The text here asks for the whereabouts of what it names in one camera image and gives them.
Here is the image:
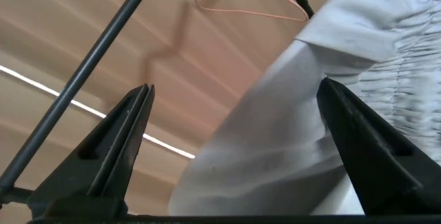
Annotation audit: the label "beige curtain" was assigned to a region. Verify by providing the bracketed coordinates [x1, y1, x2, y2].
[0, 0, 349, 216]

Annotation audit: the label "black clothes rack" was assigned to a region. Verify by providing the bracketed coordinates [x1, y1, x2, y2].
[0, 0, 315, 206]

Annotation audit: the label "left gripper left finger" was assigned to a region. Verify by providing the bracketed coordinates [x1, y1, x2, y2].
[27, 83, 156, 217]

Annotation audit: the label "pale grey shorts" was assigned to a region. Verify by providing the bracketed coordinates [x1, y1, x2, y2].
[167, 0, 441, 216]

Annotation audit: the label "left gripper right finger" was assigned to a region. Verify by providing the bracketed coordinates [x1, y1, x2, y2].
[316, 77, 441, 215]

